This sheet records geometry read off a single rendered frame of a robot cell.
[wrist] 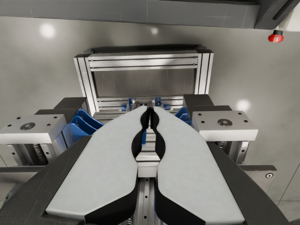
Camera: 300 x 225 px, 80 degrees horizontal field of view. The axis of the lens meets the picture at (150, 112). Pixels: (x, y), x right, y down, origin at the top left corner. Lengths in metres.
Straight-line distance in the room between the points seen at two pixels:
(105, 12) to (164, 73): 0.84
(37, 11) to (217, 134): 0.45
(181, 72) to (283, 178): 1.73
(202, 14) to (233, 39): 1.07
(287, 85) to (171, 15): 1.47
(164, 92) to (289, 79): 0.98
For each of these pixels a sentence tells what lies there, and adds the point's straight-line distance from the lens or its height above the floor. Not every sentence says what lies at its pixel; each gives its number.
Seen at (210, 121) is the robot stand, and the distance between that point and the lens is 0.47.
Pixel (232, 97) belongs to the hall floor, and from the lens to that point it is 1.61.
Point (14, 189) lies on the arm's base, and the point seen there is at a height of 1.05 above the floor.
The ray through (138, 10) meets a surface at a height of 0.95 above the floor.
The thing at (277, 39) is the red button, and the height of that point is 0.82.
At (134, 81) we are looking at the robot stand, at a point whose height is 0.21.
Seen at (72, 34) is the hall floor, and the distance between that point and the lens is 1.46.
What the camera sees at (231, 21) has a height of 0.95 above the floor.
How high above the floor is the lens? 1.33
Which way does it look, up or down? 59 degrees down
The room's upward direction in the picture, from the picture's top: 177 degrees counter-clockwise
